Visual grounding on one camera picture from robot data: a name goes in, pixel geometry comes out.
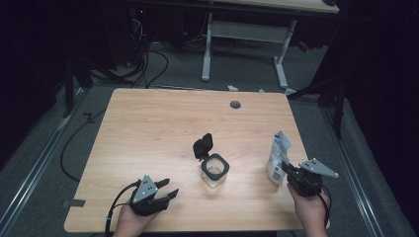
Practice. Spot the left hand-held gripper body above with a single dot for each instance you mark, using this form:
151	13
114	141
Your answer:
145	189

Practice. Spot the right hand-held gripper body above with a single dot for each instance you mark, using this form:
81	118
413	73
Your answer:
308	181

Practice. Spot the white and blue packet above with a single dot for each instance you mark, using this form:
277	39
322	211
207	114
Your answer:
275	158

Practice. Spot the glass jar with black lid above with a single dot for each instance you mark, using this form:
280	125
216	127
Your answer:
214	169

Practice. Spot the person's right hand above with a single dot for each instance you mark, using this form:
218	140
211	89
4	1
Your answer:
311	214

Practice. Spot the person's left hand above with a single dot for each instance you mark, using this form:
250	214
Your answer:
131	223

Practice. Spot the black stand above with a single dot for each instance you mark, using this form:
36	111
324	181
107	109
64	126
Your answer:
339	112
68	95

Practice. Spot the black table grommet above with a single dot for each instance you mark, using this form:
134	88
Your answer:
235	104

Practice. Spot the white scrap on floor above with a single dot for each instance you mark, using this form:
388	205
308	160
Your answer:
232	88

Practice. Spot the white-framed desk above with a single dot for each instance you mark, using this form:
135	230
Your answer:
247	31

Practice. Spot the black computer tower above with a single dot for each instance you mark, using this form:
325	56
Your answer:
138	33

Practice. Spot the metal floor rail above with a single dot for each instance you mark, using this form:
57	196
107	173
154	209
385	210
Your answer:
349	171
39	164

